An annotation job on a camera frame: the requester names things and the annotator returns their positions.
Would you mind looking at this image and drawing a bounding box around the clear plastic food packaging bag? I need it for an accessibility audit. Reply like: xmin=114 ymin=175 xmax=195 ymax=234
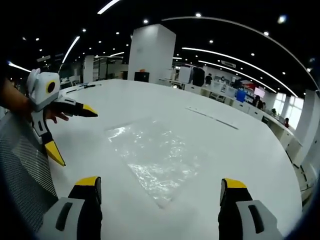
xmin=103 ymin=116 xmax=208 ymax=210

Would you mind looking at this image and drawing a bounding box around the black box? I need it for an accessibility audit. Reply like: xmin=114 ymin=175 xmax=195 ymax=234
xmin=134 ymin=71 xmax=150 ymax=82

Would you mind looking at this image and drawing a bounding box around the blue box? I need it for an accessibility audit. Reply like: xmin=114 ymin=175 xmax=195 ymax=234
xmin=236 ymin=89 xmax=247 ymax=103

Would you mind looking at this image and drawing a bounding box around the grey mesh chair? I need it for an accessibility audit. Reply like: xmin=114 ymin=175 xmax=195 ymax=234
xmin=0 ymin=109 xmax=60 ymax=235

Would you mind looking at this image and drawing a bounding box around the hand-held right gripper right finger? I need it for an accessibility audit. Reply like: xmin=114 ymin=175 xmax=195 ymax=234
xmin=217 ymin=177 xmax=285 ymax=240

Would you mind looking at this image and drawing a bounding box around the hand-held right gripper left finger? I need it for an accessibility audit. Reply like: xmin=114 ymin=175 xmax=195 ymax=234
xmin=36 ymin=175 xmax=103 ymax=240

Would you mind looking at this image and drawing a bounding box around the person's left hand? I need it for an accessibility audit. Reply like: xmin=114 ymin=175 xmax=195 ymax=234
xmin=45 ymin=109 xmax=70 ymax=124

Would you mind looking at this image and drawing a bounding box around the white counter row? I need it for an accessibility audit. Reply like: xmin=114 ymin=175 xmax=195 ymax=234
xmin=183 ymin=82 xmax=305 ymax=166

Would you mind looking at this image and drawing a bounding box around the white square pillar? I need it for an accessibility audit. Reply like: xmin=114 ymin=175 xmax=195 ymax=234
xmin=126 ymin=23 xmax=177 ymax=85

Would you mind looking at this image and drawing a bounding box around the long white strip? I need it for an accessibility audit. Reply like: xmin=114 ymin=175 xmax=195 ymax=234
xmin=184 ymin=105 xmax=240 ymax=130

